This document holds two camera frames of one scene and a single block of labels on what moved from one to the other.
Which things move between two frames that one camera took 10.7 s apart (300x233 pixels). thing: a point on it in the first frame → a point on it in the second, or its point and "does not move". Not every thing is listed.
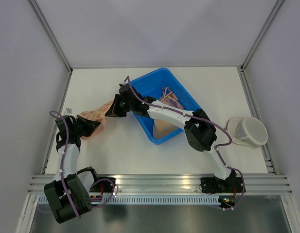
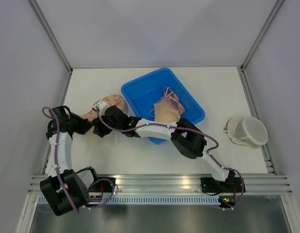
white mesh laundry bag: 248,131 does not move
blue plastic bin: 151,84 does not move
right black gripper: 114,110 → 97,129
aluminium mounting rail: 185,183 does not move
